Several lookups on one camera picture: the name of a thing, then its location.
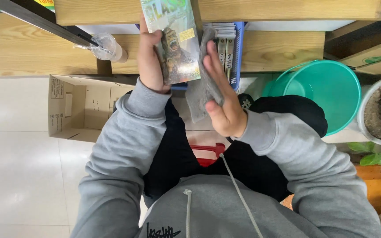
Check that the person's right hand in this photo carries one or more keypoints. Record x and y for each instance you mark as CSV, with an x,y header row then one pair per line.
x,y
228,112

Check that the person's left hand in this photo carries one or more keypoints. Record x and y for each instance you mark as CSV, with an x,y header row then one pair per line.
x,y
149,66

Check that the grey cleaning cloth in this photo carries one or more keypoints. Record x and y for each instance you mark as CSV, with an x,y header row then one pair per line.
x,y
197,99

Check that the gorilla cover comic book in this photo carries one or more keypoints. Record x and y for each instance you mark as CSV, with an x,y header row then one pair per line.
x,y
180,49

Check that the black shoe with white print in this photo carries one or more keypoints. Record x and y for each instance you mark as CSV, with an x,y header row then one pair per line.
x,y
245,101

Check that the red plastic stool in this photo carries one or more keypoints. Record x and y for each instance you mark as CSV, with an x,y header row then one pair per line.
x,y
207,147

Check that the clear plastic lidded cup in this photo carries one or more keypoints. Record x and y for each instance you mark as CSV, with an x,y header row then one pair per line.
x,y
107,48

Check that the blue plastic basket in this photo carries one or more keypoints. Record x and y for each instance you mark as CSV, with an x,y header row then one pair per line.
x,y
238,49

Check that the black drinking straw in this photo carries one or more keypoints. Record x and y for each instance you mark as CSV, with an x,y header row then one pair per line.
x,y
88,39

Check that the person's black trousers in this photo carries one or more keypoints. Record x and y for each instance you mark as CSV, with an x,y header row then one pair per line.
x,y
174,155

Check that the row of wrapped booklets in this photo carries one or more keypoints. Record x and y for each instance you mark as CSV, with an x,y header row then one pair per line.
x,y
226,33

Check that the open brown cardboard box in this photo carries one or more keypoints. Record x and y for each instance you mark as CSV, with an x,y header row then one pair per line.
x,y
78,109

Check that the green plastic bucket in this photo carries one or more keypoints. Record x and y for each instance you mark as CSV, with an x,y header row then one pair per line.
x,y
322,96

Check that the person's grey hoodie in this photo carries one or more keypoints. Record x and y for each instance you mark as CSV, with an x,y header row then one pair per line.
x,y
217,211

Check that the dark metal bar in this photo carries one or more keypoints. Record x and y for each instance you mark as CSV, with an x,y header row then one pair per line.
x,y
38,19

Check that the light wooden shelf unit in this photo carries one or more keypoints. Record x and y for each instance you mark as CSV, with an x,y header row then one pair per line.
x,y
28,49

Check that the yellow printed package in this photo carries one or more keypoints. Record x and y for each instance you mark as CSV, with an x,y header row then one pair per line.
x,y
44,4

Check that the white plant pot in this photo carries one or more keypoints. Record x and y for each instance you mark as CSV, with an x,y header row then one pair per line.
x,y
362,109

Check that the green leafy plant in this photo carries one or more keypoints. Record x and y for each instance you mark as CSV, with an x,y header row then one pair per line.
x,y
375,158

